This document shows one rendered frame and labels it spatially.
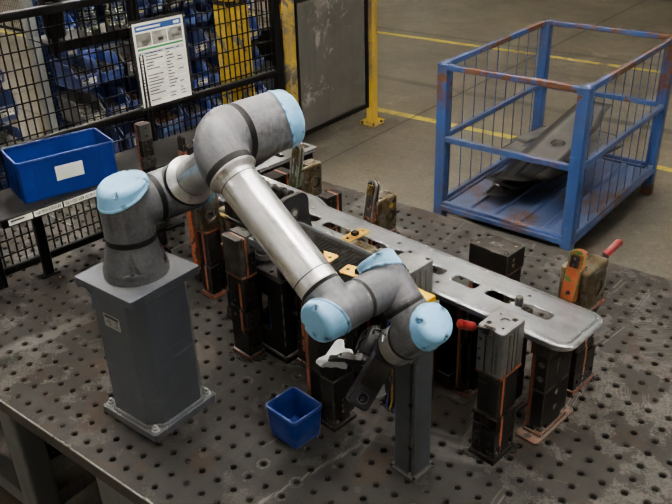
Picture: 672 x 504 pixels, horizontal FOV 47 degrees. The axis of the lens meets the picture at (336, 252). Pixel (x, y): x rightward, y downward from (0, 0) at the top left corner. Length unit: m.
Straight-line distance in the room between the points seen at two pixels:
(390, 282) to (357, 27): 4.49
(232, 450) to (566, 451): 0.79
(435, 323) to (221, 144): 0.48
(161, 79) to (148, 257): 1.18
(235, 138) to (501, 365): 0.74
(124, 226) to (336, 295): 0.65
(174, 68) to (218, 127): 1.50
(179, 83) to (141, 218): 1.21
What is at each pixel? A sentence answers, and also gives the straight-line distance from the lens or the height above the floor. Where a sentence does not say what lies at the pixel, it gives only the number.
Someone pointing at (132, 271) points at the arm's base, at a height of 1.13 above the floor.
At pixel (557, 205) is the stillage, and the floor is 0.16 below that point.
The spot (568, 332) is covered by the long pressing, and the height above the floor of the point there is 1.00.
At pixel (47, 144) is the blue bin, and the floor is 1.14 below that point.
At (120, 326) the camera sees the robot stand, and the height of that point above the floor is 1.01.
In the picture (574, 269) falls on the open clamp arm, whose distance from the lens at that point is 1.92.
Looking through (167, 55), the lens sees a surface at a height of 1.32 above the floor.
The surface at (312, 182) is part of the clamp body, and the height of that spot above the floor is 0.98.
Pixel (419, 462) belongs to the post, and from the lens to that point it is 1.82.
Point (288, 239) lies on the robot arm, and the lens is 1.31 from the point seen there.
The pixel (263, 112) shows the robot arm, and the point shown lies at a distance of 1.45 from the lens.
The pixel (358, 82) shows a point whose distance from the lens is 5.84.
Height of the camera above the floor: 1.99
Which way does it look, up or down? 28 degrees down
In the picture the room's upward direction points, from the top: 2 degrees counter-clockwise
